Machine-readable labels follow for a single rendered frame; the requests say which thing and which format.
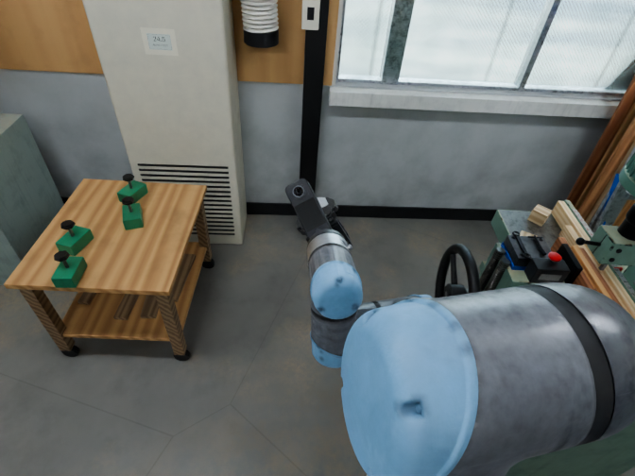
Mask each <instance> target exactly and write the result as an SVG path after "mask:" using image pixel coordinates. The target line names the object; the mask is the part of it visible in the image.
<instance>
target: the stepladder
mask: <svg viewBox="0 0 635 476"><path fill-rule="evenodd" d="M634 152H635V146H634V148H633V150H632V151H631V153H630V155H629V157H628V158H627V160H626V162H625V164H624V166H623V168H622V169H621V171H622V170H623V169H624V167H625V166H626V164H627V162H628V161H629V160H630V158H631V157H632V155H633V154H634ZM621 171H620V173H621ZM620 173H619V174H620ZM619 174H616V175H615V178H614V181H613V183H612V185H611V187H610V189H609V191H608V193H607V195H606V196H605V198H604V200H603V201H602V203H601V205H600V207H599V208H598V210H597V212H596V213H595V215H594V217H593V218H592V221H591V223H590V224H589V228H590V229H591V230H592V232H593V234H595V232H596V231H597V230H598V228H599V227H600V226H601V225H606V226H612V225H613V223H614V222H615V220H616V218H617V216H618V215H619V213H620V211H621V210H622V209H623V207H624V205H625V204H626V201H627V200H635V196H633V195H632V194H630V193H629V192H628V191H627V190H626V189H625V188H624V187H623V186H622V185H621V183H620V181H619Z"/></svg>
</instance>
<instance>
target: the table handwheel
mask: <svg viewBox="0 0 635 476"><path fill-rule="evenodd" d="M457 253H458V254H459V255H460V256H461V258H462V259H463V262H464V264H465V267H466V271H467V276H468V285H469V289H466V288H465V286H464V285H462V284H457V273H456V254H457ZM450 263H451V284H449V283H448V284H447V285H446V286H445V280H446V275H447V271H448V267H449V264H450ZM476 292H482V291H480V279H479V273H478V268H477V264H476V261H475V259H474V257H473V255H472V253H471V251H470V250H469V249H468V248H467V247H466V246H464V245H462V244H454V245H451V246H449V247H448V248H447V249H446V251H445V252H444V254H443V256H442V258H441V261H440V263H439V267H438V273H437V279H436V289H435V298H443V297H449V296H456V295H463V294H469V293H476Z"/></svg>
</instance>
